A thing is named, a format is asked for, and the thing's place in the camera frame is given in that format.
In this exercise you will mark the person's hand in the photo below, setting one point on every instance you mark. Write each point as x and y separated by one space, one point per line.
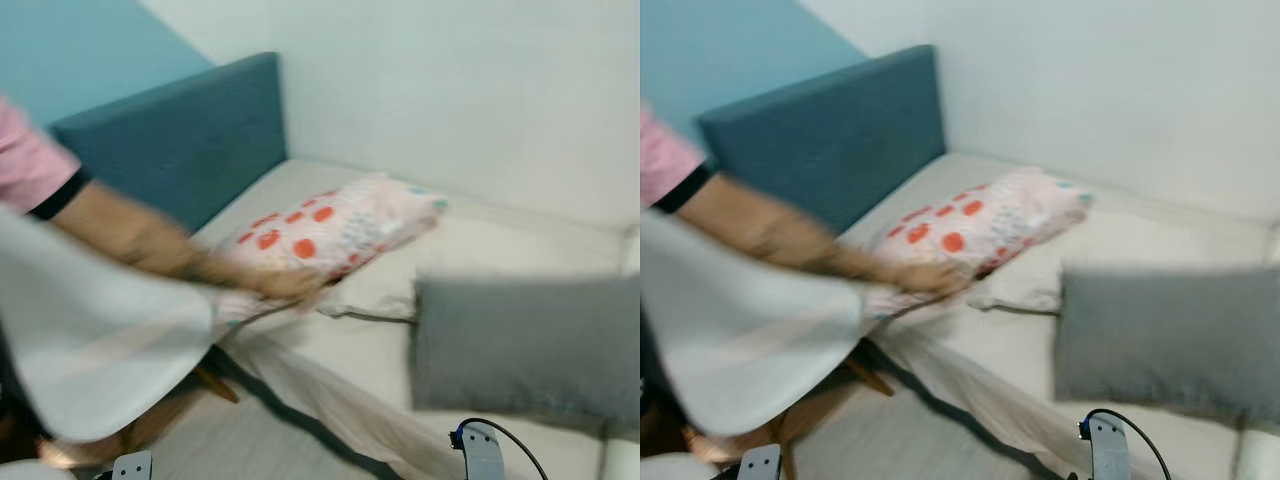
290 284
935 277

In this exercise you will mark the pink pillow with red dots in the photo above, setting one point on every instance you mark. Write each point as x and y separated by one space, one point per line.
985 225
340 225

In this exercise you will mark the person's bare forearm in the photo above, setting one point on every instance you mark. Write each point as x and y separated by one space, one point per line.
770 225
130 235

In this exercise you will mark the beige pillow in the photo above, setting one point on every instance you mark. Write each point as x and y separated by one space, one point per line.
1030 285
385 288

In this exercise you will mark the grey pillow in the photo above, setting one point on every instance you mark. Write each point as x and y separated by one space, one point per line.
520 350
1160 345

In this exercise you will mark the blue upholstered headboard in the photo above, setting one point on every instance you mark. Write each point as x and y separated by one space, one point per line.
840 130
190 140

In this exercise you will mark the bed with beige sheet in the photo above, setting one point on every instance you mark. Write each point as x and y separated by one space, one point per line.
1150 240
500 245

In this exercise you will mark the person's pink sleeved upper arm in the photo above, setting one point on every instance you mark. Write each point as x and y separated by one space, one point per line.
665 160
25 165

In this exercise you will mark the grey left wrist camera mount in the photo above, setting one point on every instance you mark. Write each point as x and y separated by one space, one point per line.
762 465
132 467

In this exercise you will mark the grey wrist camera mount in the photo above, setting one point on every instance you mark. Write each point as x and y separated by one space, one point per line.
762 465
132 467
1108 450
483 455

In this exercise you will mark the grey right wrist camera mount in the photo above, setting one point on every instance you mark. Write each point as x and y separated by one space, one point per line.
1108 450
483 455

